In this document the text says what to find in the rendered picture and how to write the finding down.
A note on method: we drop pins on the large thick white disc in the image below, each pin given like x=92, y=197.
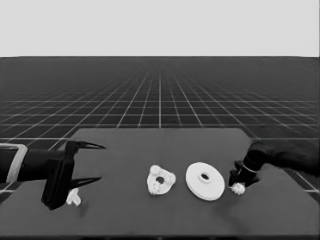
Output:
x=196, y=186

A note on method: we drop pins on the small white T-shaped piece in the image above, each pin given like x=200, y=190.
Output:
x=75, y=199

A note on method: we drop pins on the white round carrier with pins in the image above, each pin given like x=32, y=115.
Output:
x=165, y=188

